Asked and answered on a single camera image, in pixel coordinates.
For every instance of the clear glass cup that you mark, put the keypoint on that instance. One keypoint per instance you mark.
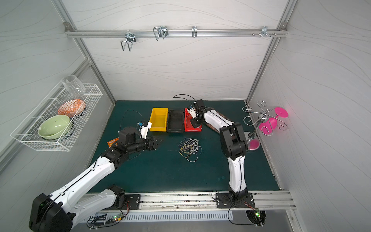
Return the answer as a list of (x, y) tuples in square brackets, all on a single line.
[(74, 86)]

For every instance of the small metal hook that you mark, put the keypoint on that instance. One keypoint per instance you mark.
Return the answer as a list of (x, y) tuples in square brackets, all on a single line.
[(194, 31)]

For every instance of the orange patterned bowl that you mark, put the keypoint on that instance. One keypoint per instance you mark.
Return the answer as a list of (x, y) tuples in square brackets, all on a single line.
[(72, 108)]

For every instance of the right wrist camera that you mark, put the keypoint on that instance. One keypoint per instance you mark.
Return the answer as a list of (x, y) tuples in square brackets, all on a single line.
[(194, 112)]

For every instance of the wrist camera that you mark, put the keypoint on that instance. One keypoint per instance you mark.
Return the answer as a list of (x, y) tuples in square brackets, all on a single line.
[(144, 127), (194, 112)]

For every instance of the metal loop hook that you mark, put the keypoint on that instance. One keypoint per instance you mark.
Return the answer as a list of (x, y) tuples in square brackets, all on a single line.
[(160, 32)]

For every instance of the metal bracket hook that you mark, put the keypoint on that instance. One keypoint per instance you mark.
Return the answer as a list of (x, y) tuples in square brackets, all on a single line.
[(265, 32)]

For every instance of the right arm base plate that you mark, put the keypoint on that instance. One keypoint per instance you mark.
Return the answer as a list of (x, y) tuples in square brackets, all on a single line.
[(230, 200)]

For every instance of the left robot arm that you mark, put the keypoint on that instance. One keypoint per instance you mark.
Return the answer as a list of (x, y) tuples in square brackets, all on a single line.
[(63, 209)]

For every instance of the metal double hook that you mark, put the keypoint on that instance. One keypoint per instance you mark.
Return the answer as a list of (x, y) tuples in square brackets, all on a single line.
[(128, 42)]

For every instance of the black plastic bin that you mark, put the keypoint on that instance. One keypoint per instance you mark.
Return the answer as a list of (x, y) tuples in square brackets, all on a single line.
[(175, 121)]

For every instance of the silver glass holder stand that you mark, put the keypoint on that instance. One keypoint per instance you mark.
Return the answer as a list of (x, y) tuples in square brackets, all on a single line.
[(253, 115)]

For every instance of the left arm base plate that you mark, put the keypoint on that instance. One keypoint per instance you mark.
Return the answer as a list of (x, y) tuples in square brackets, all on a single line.
[(132, 201)]

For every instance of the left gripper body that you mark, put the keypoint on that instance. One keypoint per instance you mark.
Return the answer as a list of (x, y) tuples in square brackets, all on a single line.
[(150, 142)]

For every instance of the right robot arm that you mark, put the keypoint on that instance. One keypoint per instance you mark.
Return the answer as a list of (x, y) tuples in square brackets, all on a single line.
[(233, 144)]

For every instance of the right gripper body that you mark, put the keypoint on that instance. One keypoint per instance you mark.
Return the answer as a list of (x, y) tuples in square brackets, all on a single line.
[(194, 122)]

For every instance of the yellow plastic bin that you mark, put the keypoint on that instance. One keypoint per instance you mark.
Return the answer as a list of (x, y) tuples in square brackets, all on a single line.
[(158, 119)]

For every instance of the brown chips bag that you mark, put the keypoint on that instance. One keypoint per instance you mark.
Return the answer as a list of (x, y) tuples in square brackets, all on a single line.
[(220, 121)]

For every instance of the aluminium rail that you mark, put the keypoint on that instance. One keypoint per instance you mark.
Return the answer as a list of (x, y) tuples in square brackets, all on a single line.
[(201, 33), (169, 201)]

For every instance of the red plastic bin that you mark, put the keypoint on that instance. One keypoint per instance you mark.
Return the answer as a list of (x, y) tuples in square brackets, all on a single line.
[(188, 127)]

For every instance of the aluminium front rail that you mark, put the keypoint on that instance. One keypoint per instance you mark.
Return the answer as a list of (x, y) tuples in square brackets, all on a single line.
[(169, 201)]

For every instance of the green bowl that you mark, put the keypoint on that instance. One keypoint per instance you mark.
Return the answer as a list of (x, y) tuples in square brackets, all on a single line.
[(55, 127)]

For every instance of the orange snack packet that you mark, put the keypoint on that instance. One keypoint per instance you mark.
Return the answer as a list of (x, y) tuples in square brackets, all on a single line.
[(112, 142)]

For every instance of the aluminium top rail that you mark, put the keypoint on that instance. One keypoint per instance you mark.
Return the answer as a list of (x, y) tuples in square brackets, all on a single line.
[(201, 33)]

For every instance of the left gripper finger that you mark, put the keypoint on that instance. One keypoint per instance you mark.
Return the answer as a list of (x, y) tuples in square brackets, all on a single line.
[(158, 140), (155, 147)]

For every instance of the white wire basket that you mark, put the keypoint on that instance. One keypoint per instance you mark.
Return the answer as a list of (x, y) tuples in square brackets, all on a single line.
[(27, 131)]

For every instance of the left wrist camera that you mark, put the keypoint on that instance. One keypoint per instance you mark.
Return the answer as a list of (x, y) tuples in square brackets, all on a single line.
[(144, 127)]

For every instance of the pink plastic wine glass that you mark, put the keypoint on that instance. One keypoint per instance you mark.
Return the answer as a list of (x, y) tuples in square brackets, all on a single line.
[(266, 124)]

